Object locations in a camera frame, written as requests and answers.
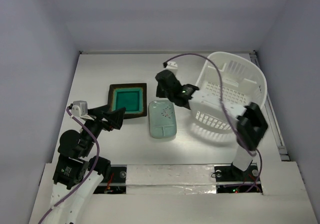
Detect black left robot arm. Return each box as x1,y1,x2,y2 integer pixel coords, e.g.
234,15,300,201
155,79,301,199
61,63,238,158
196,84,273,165
39,101,126,223

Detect black teal square plate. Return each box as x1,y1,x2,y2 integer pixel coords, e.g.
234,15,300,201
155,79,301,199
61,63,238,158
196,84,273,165
107,83,147,119

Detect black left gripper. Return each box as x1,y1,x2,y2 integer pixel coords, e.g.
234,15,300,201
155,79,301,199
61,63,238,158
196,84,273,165
81,103,126,155

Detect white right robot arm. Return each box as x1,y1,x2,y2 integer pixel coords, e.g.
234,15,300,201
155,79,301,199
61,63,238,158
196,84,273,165
155,69,268,180

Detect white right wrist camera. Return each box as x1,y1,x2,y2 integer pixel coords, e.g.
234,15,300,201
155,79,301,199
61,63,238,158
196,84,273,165
163,61,178,75

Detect silver taped front panel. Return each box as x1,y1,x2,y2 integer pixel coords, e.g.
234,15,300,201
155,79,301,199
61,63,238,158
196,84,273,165
125,164,217,195

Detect pale green plate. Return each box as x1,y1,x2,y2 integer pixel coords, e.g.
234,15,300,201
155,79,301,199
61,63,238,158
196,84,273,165
148,100,177,139

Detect white plastic dish rack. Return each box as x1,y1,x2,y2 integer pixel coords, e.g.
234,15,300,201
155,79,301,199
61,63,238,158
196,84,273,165
195,52,267,117

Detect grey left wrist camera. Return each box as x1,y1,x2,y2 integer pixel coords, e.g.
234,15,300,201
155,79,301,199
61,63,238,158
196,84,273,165
67,100,88,118

